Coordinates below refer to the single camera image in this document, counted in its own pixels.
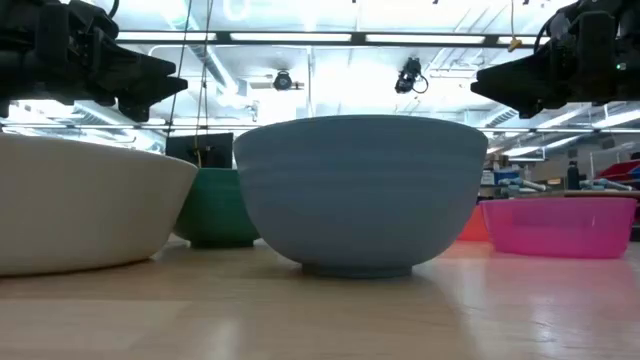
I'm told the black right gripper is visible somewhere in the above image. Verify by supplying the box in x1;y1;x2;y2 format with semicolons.
469;0;640;120

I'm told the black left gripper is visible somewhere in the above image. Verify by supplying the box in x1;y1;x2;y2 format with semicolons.
0;0;189;124

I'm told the orange bowl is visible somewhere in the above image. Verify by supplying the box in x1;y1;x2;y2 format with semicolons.
456;203;491;244

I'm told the black computer monitor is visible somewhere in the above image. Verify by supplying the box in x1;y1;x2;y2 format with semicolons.
165;131;235;170

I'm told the blue box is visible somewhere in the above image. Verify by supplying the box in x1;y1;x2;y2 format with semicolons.
492;168;521;187

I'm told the black bottle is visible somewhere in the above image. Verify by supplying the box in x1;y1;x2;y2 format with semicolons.
566;160;582;191

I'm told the cream white bowl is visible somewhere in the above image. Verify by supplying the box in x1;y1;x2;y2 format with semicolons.
0;131;200;278

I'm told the green bowl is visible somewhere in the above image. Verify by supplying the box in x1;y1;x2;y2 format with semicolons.
172;167;261;250

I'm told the pink translucent plastic bowl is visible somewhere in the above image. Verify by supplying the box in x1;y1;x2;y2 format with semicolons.
478;196;639;260

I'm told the blue-grey ribbed bowl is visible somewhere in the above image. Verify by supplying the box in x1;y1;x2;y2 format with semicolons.
232;114;490;280

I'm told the yellow hanging cord connector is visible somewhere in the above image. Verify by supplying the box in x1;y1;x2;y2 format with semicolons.
506;0;524;54

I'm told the thin dark hanging cable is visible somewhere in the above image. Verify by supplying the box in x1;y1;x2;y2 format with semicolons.
166;0;195;137
193;0;216;169

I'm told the black overhead camera with cable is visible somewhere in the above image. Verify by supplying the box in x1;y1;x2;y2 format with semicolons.
393;56;430;96

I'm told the black round overhead camera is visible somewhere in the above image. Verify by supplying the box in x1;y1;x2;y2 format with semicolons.
271;69;305;93

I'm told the black overhead frame bar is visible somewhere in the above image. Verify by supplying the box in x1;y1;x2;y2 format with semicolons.
114;30;552;50

